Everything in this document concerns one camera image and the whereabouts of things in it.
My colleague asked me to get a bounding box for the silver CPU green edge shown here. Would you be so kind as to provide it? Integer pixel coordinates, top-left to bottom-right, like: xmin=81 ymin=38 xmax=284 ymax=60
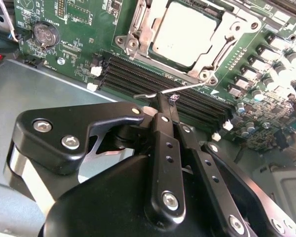
xmin=148 ymin=1 xmax=224 ymax=73

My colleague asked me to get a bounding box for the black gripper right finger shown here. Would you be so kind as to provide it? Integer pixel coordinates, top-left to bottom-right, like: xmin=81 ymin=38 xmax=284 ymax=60
xmin=169 ymin=94 xmax=296 ymax=237

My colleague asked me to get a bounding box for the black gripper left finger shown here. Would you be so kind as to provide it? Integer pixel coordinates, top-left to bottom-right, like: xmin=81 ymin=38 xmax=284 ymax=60
xmin=3 ymin=91 xmax=187 ymax=225

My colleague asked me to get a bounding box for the metal socket cover frame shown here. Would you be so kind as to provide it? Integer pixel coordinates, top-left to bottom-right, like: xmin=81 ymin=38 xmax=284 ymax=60
xmin=127 ymin=0 xmax=263 ymax=83

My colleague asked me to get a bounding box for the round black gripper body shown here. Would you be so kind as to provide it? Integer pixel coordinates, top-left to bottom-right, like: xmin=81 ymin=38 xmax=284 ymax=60
xmin=38 ymin=153 xmax=227 ymax=237

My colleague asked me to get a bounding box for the metal socket locking lever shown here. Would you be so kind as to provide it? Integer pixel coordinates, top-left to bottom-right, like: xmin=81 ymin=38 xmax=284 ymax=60
xmin=133 ymin=82 xmax=207 ymax=99

